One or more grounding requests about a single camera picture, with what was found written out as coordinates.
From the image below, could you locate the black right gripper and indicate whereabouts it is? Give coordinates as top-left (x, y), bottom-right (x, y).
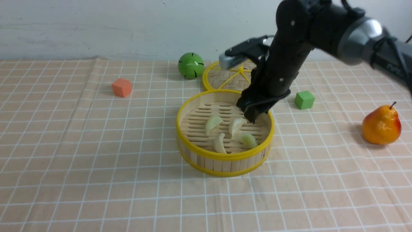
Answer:
top-left (236, 64), bottom-right (291, 123)

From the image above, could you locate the pale green dumpling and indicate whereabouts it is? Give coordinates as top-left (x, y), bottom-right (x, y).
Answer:
top-left (235, 132), bottom-right (258, 149)
top-left (204, 116), bottom-right (223, 136)

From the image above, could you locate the white dumpling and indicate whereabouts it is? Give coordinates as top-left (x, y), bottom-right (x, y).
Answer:
top-left (212, 133), bottom-right (227, 154)
top-left (228, 118), bottom-right (248, 138)

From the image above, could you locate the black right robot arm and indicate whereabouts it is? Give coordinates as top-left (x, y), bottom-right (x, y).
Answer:
top-left (231, 0), bottom-right (411, 123)

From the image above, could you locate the yellow rimmed bamboo steamer lid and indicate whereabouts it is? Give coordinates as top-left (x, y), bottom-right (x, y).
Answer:
top-left (201, 61), bottom-right (256, 92)

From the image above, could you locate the white dumpling in tray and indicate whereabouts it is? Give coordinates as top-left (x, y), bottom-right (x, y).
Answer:
top-left (228, 118), bottom-right (248, 138)

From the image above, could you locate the pale green dumpling in tray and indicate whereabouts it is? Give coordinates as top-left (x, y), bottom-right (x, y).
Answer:
top-left (204, 116), bottom-right (223, 136)

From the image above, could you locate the yellow rimmed bamboo steamer tray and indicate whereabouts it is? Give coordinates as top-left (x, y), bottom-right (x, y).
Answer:
top-left (176, 90), bottom-right (275, 177)

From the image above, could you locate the green foam cube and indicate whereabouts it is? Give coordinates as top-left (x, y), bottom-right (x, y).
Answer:
top-left (294, 91), bottom-right (315, 110)

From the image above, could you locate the green toy ball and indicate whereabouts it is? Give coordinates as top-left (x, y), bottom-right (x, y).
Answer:
top-left (178, 52), bottom-right (204, 79)

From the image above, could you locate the orange red toy pear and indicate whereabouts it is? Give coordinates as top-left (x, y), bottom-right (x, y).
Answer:
top-left (361, 101), bottom-right (402, 145)

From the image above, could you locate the orange foam cube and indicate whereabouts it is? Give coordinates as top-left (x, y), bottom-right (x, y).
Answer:
top-left (111, 78), bottom-right (133, 98)

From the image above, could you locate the beige checkered tablecloth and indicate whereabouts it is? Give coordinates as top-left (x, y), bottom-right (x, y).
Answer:
top-left (0, 58), bottom-right (411, 232)

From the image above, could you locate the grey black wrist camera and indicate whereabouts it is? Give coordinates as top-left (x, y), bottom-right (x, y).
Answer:
top-left (219, 35), bottom-right (273, 70)

